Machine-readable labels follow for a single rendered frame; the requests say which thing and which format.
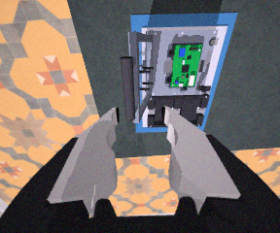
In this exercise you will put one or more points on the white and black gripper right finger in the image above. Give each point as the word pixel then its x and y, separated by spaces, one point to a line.
pixel 220 184

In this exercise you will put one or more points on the green circuit board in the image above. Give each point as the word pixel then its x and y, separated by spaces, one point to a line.
pixel 185 64

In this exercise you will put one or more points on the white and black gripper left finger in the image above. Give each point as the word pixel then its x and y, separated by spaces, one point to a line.
pixel 67 187

